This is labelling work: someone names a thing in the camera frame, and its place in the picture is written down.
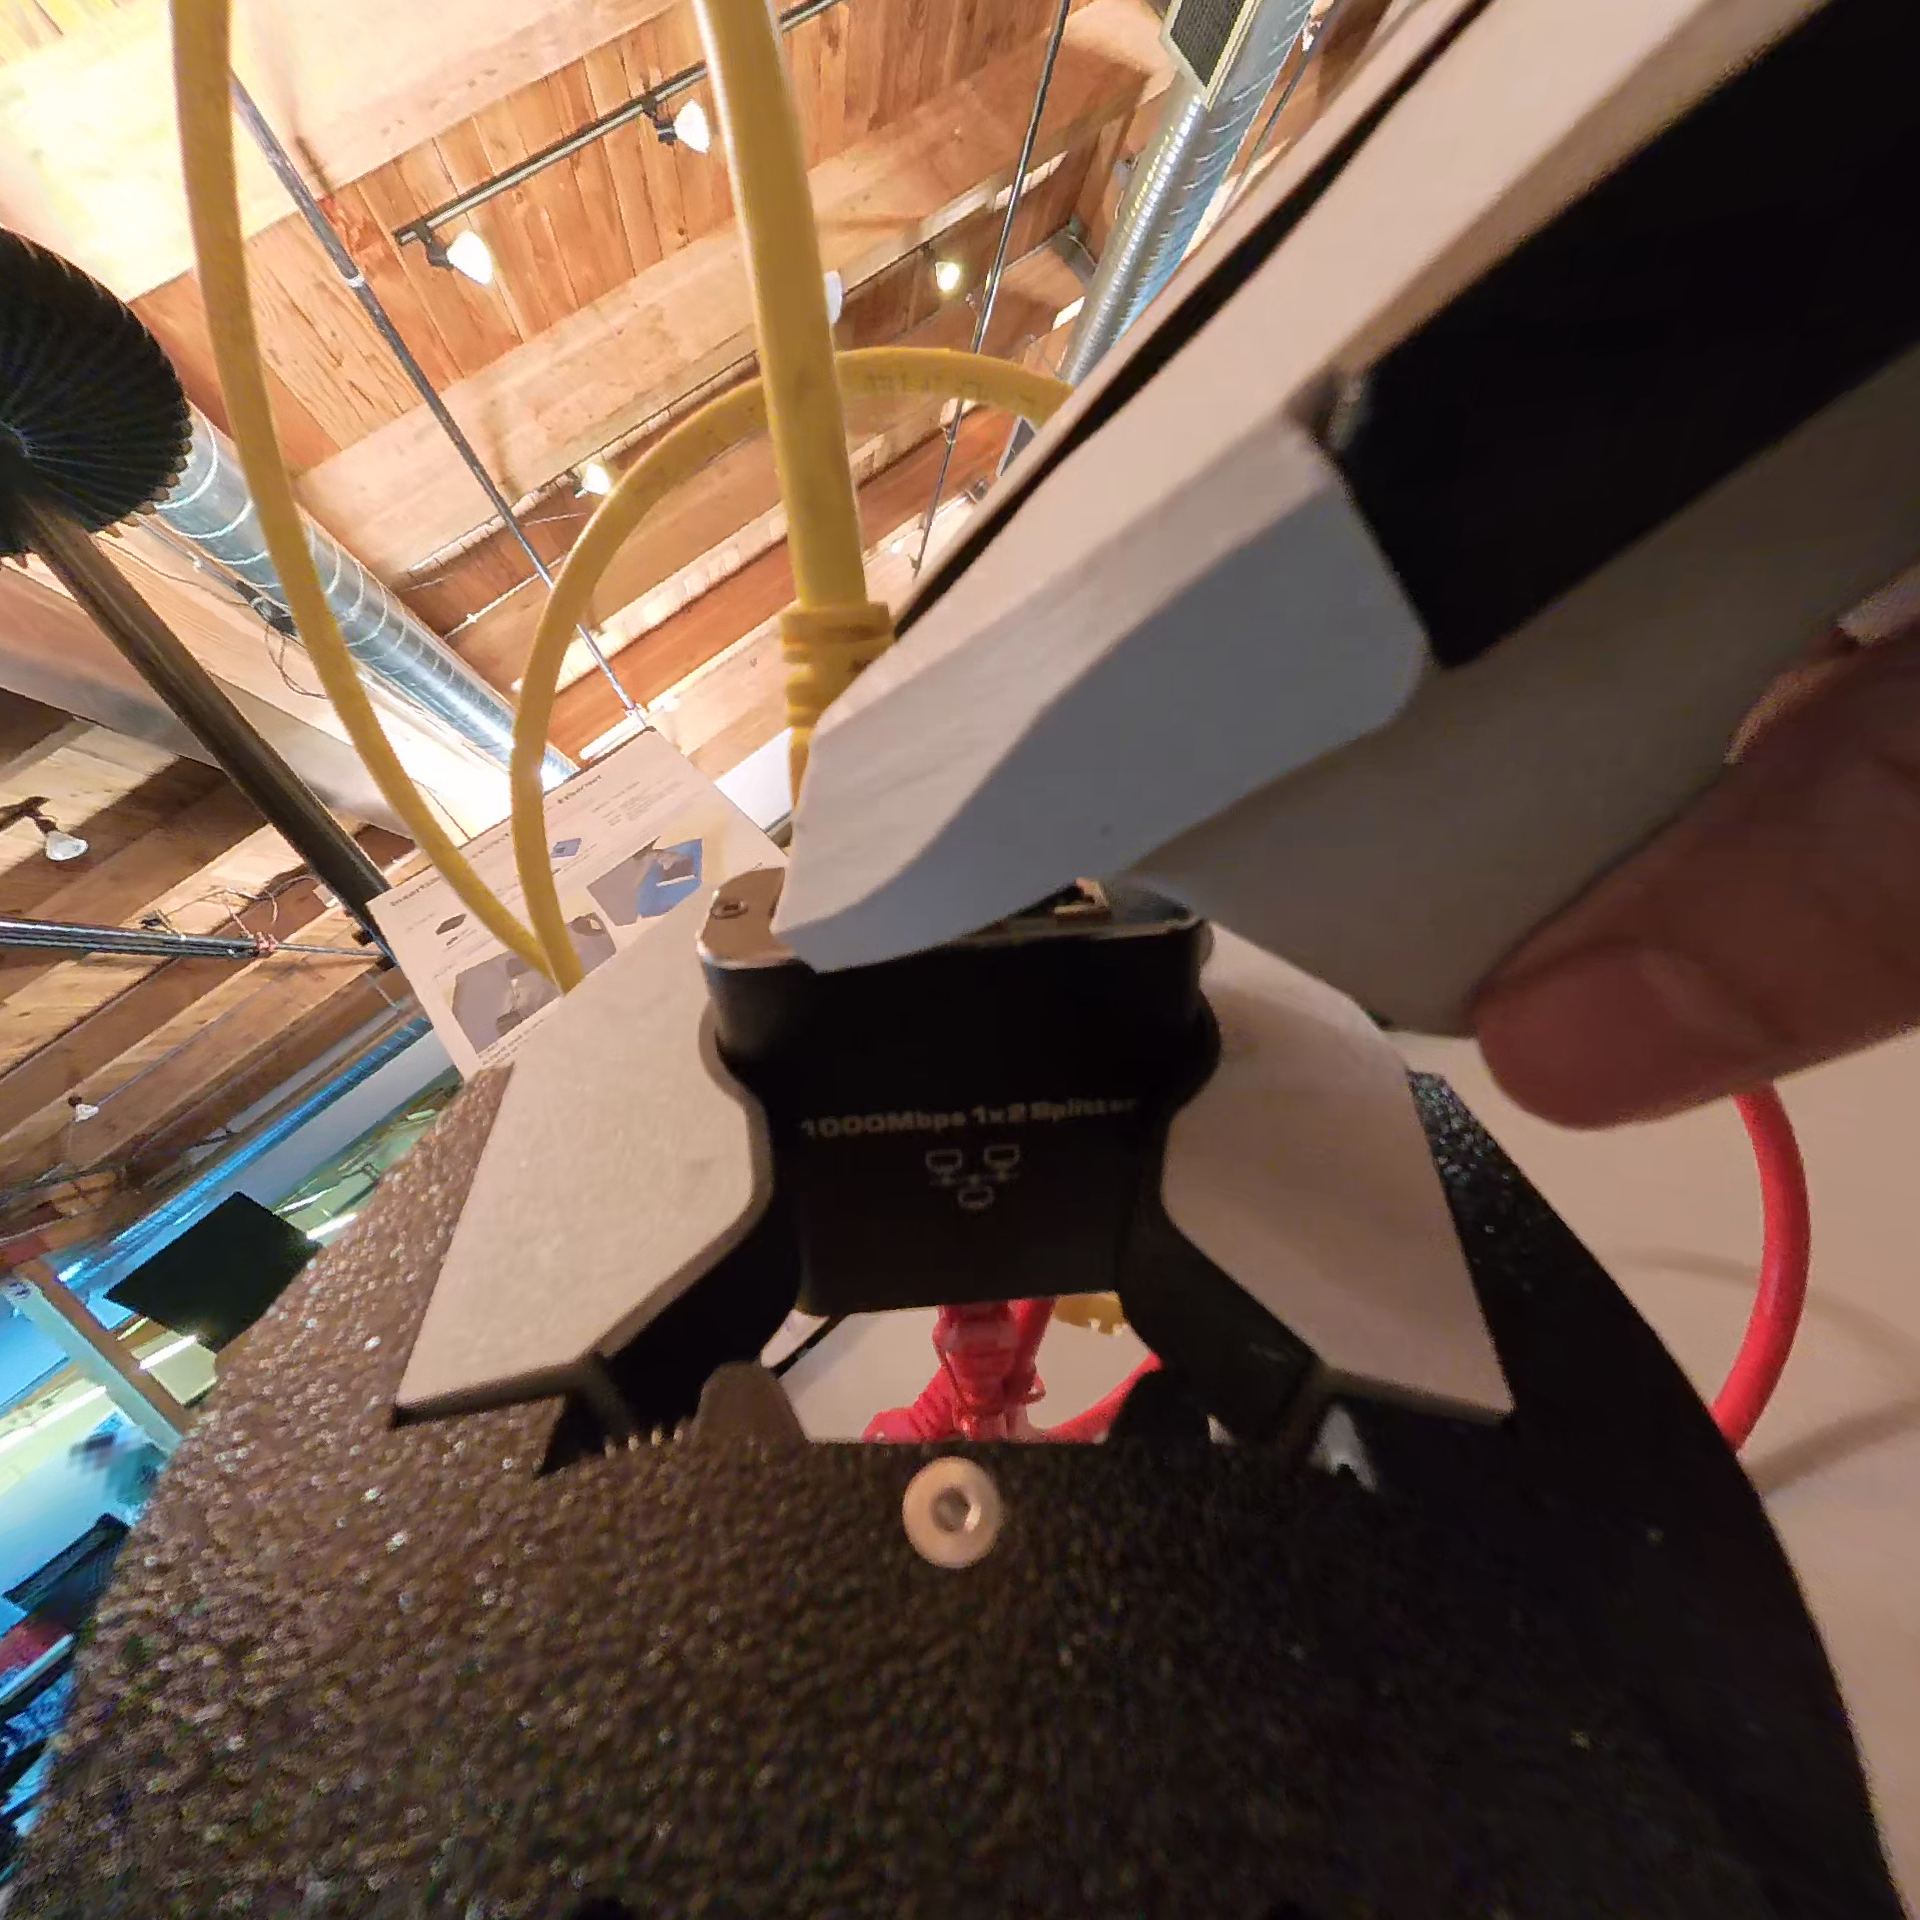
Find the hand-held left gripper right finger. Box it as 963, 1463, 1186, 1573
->
1126, 961, 1510, 1449

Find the yellow ethernet cable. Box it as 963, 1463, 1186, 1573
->
171, 0, 1081, 991

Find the black monitor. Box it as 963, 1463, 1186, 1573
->
105, 1195, 318, 1353

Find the person's right hand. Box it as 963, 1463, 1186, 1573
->
1472, 625, 1920, 1130

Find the red ethernet cable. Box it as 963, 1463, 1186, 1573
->
864, 1087, 1816, 1455

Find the silver ventilation duct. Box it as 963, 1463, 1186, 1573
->
1065, 0, 1321, 394
150, 420, 570, 781

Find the black ethernet splitter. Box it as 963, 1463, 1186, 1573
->
697, 886, 1223, 1313

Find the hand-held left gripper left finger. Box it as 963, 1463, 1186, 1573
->
391, 916, 789, 1436

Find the printed instruction sheet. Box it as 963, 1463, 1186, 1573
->
368, 729, 789, 1067

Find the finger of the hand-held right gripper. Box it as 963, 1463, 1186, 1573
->
901, 0, 1920, 617
774, 92, 1920, 1038

